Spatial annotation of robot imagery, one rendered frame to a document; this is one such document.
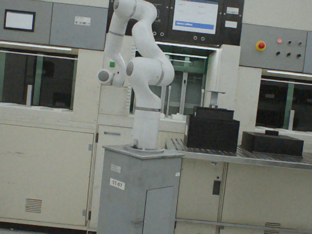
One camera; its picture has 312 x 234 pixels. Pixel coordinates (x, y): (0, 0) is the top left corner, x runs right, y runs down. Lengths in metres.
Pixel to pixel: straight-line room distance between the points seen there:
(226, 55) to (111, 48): 0.77
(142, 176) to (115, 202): 0.21
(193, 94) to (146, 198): 1.85
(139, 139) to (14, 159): 1.16
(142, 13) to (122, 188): 0.87
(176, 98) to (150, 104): 1.67
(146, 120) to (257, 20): 1.22
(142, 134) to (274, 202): 1.27
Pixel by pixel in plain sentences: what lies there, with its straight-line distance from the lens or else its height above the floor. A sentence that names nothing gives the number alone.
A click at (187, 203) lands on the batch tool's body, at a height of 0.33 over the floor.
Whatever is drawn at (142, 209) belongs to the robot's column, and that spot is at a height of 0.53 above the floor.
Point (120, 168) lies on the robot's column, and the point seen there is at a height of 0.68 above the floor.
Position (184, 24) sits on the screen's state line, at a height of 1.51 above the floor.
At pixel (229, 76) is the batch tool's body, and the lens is 2.35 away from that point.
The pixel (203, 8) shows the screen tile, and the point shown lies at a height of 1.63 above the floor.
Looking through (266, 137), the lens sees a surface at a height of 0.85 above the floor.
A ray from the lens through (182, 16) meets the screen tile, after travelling 2.41.
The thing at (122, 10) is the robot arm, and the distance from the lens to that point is 1.81.
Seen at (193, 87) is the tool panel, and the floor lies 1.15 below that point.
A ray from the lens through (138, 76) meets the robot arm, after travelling 1.55.
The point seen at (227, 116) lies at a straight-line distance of 1.97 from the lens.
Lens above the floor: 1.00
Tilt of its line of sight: 3 degrees down
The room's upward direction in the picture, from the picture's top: 6 degrees clockwise
